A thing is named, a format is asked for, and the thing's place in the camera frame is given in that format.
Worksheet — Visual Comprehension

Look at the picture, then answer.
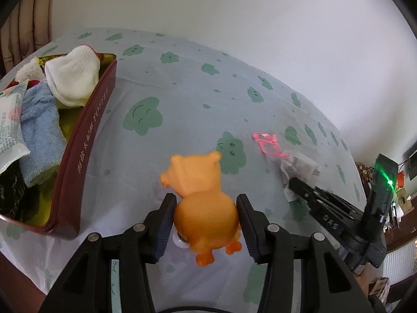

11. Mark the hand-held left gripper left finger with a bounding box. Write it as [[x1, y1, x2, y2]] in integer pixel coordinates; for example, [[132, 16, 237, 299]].
[[39, 194, 177, 313]]

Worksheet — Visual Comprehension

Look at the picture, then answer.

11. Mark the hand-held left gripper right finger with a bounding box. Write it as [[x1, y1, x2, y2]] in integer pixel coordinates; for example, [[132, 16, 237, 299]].
[[236, 194, 374, 313]]

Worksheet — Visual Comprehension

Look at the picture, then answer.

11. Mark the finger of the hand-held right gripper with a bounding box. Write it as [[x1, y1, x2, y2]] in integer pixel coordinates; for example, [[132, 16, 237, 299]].
[[307, 198, 359, 237], [289, 177, 356, 214]]

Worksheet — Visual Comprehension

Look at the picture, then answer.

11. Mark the white pouch with pink strap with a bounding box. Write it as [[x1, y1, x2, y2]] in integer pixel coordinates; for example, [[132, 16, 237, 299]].
[[253, 132, 323, 203]]

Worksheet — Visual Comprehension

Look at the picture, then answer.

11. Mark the orange toy duck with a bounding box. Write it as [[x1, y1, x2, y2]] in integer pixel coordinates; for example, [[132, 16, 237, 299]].
[[160, 151, 243, 267]]

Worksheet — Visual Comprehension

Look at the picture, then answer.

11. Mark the dark red tin box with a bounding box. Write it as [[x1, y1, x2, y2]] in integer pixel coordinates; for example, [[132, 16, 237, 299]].
[[0, 52, 118, 236]]

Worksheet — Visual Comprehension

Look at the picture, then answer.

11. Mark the black soft item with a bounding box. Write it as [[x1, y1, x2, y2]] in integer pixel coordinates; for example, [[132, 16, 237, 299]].
[[0, 161, 25, 222]]

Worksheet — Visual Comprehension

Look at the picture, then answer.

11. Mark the light blue towel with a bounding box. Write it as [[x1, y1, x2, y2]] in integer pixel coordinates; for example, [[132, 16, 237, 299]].
[[20, 81, 67, 188]]

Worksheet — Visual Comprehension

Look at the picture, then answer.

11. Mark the white sock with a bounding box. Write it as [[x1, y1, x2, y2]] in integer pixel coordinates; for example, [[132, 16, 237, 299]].
[[44, 45, 101, 107]]

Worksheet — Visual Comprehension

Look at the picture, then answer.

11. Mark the white and green tissue pack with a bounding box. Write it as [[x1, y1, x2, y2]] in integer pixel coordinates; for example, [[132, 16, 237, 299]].
[[0, 81, 31, 174]]

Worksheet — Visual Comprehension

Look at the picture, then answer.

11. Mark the red soft item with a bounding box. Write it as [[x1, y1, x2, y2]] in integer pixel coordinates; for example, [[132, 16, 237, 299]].
[[6, 79, 40, 89]]

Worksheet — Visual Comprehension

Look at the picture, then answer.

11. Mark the white and yellow chenille mitt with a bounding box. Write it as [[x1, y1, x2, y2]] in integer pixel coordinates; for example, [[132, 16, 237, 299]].
[[14, 57, 46, 85]]

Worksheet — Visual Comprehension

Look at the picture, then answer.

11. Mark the cluttered dark shelf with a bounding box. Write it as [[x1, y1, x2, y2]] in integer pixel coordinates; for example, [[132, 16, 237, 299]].
[[355, 148, 417, 251]]

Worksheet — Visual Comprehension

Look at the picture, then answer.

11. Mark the white radiator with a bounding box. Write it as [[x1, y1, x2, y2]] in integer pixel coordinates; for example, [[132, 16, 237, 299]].
[[381, 240, 417, 286]]

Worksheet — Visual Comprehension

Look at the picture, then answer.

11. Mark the cardboard box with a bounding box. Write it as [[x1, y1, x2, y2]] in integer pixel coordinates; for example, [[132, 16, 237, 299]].
[[367, 276, 390, 298]]

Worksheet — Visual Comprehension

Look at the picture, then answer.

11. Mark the beige patterned curtain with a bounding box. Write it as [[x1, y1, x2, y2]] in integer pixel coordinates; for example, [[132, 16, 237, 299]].
[[0, 0, 59, 75]]

